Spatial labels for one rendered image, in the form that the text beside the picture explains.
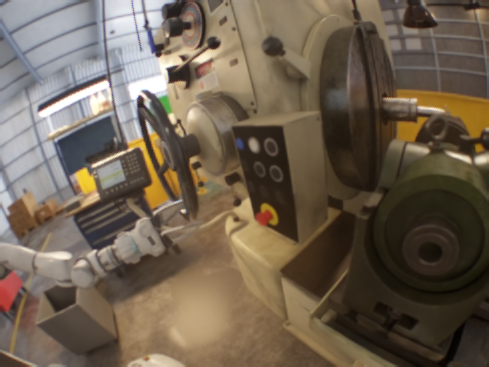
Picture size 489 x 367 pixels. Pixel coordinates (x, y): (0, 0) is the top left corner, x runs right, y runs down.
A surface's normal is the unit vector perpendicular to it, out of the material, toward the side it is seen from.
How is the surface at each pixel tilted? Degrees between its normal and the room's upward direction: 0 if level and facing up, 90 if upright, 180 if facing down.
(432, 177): 90
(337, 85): 69
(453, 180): 90
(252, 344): 0
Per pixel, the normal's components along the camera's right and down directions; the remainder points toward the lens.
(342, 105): -0.80, 0.27
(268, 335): -0.23, -0.88
